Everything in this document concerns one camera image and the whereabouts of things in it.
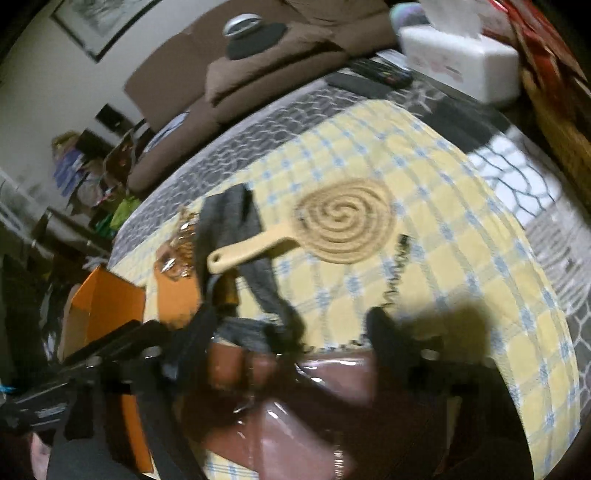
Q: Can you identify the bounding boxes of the woven spiral hand fan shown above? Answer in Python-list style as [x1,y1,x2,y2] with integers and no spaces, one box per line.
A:
[206,178,398,275]

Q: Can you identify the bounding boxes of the white papers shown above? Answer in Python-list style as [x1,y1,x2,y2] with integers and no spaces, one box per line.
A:
[143,113,190,153]

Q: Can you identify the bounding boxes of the lilac round container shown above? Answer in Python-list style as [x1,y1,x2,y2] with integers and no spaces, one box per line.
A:
[390,2,428,28]

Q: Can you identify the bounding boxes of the green bag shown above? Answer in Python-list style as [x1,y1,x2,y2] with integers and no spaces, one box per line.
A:
[113,196,142,232]

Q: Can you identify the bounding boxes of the white grey cap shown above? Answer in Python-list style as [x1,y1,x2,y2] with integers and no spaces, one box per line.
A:
[223,14,264,38]

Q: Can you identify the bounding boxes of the black speaker box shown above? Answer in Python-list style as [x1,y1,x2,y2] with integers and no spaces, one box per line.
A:
[97,105,131,134]

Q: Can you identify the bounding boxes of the person's left hand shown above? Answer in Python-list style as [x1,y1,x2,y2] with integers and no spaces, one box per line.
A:
[28,431,59,476]

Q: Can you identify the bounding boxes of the stack of blue boxes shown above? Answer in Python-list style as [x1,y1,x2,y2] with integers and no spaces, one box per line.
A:
[53,152,86,192]

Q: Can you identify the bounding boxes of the brown sofa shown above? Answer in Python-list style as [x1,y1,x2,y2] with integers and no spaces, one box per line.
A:
[124,0,398,190]

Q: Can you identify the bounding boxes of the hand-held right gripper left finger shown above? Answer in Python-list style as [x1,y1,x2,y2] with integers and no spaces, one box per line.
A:
[46,307,221,480]

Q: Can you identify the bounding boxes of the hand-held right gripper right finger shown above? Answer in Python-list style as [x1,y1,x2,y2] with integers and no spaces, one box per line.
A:
[365,307,536,480]

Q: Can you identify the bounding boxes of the brown leather wallet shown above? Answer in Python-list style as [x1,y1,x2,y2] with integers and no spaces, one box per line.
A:
[178,344,444,480]

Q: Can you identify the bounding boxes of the black remote control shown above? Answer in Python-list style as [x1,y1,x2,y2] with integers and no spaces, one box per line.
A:
[348,58,414,88]
[327,71,386,99]

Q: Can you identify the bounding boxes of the framed wall picture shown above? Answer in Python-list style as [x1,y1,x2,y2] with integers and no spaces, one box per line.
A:
[48,0,162,63]

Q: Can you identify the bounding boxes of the black strap with woven trim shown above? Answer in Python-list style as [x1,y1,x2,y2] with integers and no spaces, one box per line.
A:
[196,185,308,354]

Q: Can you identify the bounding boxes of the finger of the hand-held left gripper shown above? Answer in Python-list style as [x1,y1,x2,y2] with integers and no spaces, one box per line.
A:
[58,320,174,370]

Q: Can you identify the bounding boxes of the black white woven cord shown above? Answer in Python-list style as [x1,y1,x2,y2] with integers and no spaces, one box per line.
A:
[367,234,413,319]

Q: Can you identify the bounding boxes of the yellow plaid cloth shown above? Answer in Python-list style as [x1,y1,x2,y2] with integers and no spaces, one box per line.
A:
[108,99,583,480]

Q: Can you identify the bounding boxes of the orange leather pouch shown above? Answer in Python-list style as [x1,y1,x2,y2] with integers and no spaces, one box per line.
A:
[154,265,204,326]

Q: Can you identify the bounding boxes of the orange cardboard box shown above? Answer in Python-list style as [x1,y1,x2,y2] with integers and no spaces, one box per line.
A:
[60,265,156,477]

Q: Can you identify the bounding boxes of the pile of colourful packets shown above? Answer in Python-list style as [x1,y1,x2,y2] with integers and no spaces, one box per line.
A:
[519,46,591,195]

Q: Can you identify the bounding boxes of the brown cushion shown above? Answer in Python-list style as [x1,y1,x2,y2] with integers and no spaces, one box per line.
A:
[205,23,350,105]

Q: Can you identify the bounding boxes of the white tissue box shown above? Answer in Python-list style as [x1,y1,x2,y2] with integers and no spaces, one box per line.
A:
[399,0,520,104]

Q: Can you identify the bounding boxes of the black mouse pad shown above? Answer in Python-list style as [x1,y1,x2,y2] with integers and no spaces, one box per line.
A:
[225,21,290,61]

